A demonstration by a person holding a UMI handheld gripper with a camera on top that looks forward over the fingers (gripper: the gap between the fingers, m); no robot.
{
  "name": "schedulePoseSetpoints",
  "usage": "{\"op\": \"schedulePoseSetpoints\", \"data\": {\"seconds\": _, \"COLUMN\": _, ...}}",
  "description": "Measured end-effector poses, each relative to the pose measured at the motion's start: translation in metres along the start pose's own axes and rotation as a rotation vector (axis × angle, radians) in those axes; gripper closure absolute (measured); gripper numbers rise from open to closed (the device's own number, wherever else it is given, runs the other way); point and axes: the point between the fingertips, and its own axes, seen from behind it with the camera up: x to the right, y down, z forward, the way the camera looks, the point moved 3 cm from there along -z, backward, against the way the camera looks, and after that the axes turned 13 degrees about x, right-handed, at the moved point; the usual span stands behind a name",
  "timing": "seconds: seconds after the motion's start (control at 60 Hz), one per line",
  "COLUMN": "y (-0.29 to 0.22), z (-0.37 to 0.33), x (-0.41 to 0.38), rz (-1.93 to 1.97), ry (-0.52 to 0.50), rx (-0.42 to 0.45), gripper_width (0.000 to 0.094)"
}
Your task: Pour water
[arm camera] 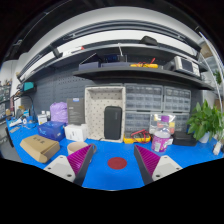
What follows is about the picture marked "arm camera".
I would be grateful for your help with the blue table mat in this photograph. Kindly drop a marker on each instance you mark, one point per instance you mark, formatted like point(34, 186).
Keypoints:
point(100, 176)

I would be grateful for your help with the grey drawer organiser left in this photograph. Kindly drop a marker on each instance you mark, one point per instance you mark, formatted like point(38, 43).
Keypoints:
point(141, 101)

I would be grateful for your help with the black flat box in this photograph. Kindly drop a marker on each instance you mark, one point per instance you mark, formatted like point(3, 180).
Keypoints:
point(183, 139)

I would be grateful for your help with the beige paper cup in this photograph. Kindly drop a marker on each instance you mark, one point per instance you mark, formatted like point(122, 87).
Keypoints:
point(80, 147)

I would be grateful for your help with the red round coaster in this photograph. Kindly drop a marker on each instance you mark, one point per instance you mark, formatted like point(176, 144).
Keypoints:
point(117, 163)

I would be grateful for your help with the purple plastic bag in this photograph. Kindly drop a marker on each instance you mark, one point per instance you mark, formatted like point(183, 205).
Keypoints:
point(59, 112)

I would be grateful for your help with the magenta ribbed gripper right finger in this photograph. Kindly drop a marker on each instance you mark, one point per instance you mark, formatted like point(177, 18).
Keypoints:
point(153, 167)

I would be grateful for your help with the blue cardboard box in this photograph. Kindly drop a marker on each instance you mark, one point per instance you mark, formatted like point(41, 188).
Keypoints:
point(52, 130)

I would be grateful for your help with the black rectangular case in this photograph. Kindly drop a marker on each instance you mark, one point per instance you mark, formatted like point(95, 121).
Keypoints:
point(112, 122)

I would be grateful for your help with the green potted plant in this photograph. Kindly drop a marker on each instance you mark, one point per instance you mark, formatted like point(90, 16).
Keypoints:
point(205, 119)

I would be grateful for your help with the pink white plastic jar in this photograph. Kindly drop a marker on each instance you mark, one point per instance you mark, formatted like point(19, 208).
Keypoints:
point(161, 139)

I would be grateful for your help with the clear bag with parts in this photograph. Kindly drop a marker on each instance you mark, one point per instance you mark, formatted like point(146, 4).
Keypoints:
point(158, 120)

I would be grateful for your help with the white dotted storage bin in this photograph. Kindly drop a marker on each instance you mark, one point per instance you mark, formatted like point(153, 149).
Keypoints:
point(97, 98)

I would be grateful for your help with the grey drawer organiser right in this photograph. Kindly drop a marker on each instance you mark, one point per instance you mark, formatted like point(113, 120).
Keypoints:
point(177, 102)

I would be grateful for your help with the yellow tool on shelf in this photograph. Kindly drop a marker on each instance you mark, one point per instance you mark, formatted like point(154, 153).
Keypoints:
point(151, 64)

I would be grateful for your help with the dark grey flat box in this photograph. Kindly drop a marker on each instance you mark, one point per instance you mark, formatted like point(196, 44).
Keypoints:
point(75, 109)

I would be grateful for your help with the grey white oscilloscope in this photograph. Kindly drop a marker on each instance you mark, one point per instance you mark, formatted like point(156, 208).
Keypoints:
point(186, 66)

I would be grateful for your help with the brown cardboard box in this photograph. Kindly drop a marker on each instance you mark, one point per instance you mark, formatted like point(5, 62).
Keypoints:
point(39, 148)

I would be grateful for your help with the dark grey wall shelf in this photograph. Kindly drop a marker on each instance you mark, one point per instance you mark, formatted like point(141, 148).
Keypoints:
point(157, 75)

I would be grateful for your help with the yellow multimeter with leads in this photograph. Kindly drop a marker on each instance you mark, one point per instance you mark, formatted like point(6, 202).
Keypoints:
point(141, 136)

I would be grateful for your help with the black device on shelf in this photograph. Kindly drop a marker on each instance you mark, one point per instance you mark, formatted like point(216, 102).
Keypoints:
point(111, 58)

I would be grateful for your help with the grey drawer organiser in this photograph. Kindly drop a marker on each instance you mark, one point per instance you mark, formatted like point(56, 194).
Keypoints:
point(141, 101)
point(177, 102)

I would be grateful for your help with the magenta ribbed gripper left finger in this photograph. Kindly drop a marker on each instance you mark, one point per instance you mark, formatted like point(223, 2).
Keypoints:
point(72, 168)

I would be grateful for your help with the small white bottle box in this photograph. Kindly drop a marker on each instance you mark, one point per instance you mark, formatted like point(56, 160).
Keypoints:
point(42, 118)

